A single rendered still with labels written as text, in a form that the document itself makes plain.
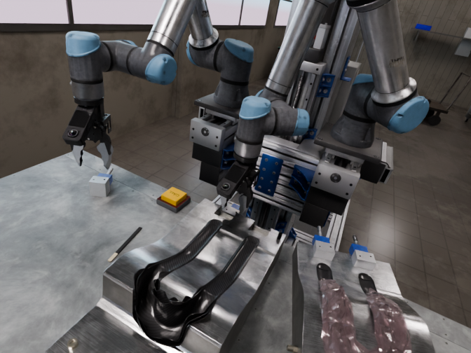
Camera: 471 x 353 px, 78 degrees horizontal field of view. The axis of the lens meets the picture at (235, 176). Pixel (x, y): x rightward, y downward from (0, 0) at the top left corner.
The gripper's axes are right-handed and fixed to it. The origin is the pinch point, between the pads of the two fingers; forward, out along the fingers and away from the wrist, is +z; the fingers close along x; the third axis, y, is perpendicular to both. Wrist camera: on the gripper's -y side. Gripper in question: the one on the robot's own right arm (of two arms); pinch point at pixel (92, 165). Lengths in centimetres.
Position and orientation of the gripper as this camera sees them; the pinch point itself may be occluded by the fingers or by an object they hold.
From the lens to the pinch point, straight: 95.7
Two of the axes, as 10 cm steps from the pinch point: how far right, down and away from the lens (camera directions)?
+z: -1.6, 8.4, 5.2
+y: -0.2, -5.3, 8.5
